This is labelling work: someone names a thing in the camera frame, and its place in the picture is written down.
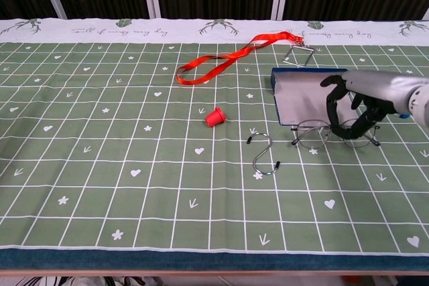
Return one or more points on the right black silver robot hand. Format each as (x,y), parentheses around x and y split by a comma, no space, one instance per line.
(375,90)

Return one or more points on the blue grey folding glasses case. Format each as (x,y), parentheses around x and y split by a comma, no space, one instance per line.
(301,98)

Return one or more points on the thin frame eyeglasses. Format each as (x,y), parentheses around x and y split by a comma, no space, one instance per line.
(310,133)

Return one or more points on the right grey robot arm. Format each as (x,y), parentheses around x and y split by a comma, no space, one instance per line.
(420,102)

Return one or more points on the blue white marker pen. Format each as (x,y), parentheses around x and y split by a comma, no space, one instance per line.
(404,116)

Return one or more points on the clear badge holder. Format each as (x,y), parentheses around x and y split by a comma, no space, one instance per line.
(298,55)

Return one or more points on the metal S hook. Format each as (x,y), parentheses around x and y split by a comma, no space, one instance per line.
(249,139)

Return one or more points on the small red plastic cap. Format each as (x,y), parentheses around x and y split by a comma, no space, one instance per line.
(214,118)

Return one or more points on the blue topped table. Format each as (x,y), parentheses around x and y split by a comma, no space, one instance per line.
(201,261)

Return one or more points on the green grid tablecloth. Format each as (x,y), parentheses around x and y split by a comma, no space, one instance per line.
(100,148)

